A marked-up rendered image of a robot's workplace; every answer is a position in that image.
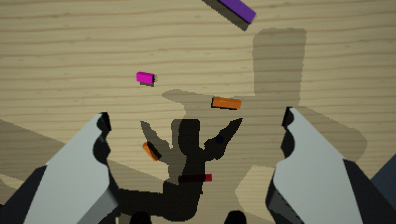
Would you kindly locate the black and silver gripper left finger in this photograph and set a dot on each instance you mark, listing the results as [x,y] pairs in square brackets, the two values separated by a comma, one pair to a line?
[74,187]

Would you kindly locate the small blue block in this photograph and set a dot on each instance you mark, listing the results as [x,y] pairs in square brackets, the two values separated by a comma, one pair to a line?
[219,139]

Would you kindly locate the purple rod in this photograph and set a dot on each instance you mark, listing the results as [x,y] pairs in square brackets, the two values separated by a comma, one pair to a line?
[240,9]

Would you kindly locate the magenta cube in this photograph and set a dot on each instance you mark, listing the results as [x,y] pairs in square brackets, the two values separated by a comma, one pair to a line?
[145,77]

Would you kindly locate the red rod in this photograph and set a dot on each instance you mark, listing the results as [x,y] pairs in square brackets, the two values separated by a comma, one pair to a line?
[195,178]

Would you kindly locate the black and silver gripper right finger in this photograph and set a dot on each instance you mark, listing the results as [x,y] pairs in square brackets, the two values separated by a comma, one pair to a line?
[317,185]

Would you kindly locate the orange rod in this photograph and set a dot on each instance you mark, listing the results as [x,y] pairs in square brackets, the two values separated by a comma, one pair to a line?
[151,151]
[226,102]

